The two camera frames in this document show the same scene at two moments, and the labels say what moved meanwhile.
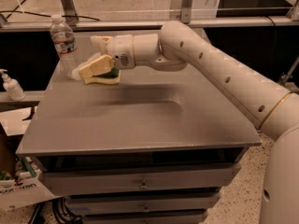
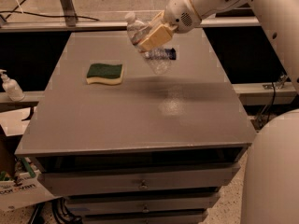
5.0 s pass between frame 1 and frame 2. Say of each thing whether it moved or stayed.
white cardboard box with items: stayed
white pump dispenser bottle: stayed
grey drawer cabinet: stayed
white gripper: moved
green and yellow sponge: stayed
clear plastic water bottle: moved
